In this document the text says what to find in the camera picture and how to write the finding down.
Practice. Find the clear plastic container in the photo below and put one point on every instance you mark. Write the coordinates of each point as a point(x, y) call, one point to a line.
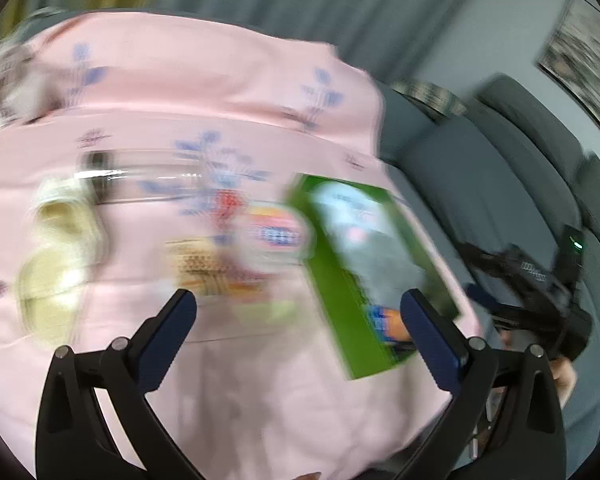
point(145, 180)

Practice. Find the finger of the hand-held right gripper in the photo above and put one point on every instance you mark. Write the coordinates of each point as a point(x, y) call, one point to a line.
point(485, 254)
point(482, 296)

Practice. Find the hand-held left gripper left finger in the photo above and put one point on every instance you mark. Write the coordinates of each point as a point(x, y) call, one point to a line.
point(164, 342)

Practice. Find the grey sofa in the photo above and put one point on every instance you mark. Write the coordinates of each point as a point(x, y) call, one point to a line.
point(480, 170)

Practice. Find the red and white packet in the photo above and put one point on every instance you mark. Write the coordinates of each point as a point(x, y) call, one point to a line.
point(275, 232)

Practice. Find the pink floral blanket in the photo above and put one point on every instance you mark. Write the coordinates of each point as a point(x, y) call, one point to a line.
point(180, 110)

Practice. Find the red small item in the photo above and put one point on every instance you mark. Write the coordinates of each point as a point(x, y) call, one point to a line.
point(228, 207)

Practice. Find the framed wall picture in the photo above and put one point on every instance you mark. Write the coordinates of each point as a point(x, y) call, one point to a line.
point(582, 60)

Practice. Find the patterned cushion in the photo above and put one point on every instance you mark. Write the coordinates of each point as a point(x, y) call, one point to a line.
point(430, 96)

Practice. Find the grey and white plush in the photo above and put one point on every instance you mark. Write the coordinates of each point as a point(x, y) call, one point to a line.
point(7, 85)

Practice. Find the person's right hand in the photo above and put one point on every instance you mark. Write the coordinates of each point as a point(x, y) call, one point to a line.
point(563, 377)

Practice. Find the green cardboard box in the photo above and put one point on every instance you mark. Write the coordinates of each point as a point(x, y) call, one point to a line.
point(340, 285)

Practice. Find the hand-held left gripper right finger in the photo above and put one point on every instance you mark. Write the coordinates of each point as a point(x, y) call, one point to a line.
point(431, 335)

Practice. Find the yellow patterned packet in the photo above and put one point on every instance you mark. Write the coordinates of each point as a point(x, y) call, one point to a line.
point(200, 267)

